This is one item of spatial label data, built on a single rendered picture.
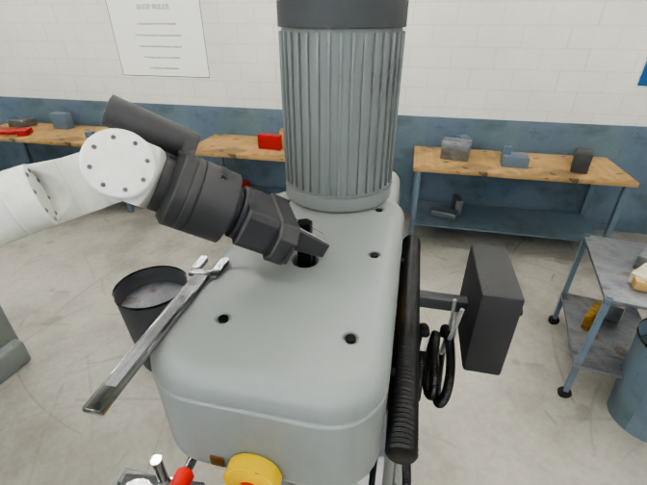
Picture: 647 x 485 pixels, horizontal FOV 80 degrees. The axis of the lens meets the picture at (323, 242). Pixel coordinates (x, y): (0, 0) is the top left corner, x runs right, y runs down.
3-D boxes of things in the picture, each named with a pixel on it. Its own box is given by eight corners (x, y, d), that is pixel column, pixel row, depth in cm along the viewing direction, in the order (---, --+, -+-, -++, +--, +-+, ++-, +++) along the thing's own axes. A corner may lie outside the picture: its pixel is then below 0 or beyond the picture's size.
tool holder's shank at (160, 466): (156, 491, 92) (145, 465, 87) (164, 477, 95) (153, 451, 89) (168, 494, 92) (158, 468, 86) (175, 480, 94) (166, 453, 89)
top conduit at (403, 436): (416, 469, 41) (420, 449, 39) (375, 460, 41) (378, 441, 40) (419, 249, 78) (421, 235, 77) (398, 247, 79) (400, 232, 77)
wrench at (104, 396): (114, 420, 33) (111, 413, 32) (72, 411, 33) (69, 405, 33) (229, 263, 53) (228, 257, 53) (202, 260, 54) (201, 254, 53)
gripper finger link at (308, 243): (319, 258, 53) (279, 243, 50) (330, 239, 52) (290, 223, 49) (322, 264, 52) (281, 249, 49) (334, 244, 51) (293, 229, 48)
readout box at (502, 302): (505, 378, 82) (532, 300, 72) (461, 370, 84) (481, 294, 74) (492, 317, 99) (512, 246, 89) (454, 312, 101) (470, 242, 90)
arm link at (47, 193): (166, 185, 41) (24, 237, 36) (161, 187, 49) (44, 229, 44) (138, 124, 39) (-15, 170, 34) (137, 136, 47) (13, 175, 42)
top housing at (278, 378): (375, 511, 41) (388, 416, 33) (154, 459, 46) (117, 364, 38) (399, 268, 80) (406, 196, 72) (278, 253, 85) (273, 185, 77)
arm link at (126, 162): (188, 236, 40) (62, 194, 35) (177, 228, 49) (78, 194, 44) (226, 134, 40) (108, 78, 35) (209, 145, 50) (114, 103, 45)
